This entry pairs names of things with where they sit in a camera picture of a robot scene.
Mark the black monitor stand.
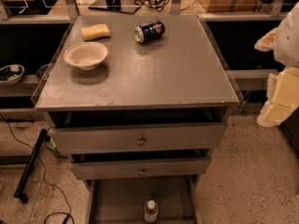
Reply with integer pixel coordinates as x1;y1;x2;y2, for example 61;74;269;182
89;0;140;14

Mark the black floor cable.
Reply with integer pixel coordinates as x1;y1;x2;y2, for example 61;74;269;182
0;114;76;224

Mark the black bar on floor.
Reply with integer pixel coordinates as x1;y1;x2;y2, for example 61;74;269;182
14;129;47;203

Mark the white bowl with items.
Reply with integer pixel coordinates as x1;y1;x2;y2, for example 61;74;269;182
0;64;24;84

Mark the grey right side shelf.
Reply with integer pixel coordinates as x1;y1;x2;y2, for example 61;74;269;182
227;69;278;91

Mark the grey drawer cabinet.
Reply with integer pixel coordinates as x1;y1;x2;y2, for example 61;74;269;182
34;14;241;224

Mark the blue pepsi can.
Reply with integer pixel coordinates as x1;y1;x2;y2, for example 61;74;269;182
135;21;165;44

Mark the dark bowl on shelf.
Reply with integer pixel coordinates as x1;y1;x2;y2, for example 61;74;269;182
36;63;53;79

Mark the grey top drawer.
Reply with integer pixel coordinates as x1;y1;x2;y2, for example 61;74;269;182
50;122;227;154

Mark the grey middle drawer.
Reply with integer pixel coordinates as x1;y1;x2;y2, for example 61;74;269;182
70;157;211;180

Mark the white paper bowl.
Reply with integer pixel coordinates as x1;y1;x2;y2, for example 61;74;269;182
64;42;108;70

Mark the yellow sponge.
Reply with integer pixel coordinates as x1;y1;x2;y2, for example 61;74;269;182
80;24;110;41

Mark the open bottom drawer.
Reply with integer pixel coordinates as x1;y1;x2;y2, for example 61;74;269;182
85;176;202;224

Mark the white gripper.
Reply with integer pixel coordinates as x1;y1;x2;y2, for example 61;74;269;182
254;2;299;127

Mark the grey drawer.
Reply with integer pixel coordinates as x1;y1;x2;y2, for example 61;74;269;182
70;157;211;180
50;122;227;154

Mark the clear plastic water bottle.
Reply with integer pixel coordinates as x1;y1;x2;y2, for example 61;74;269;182
144;200;158;224

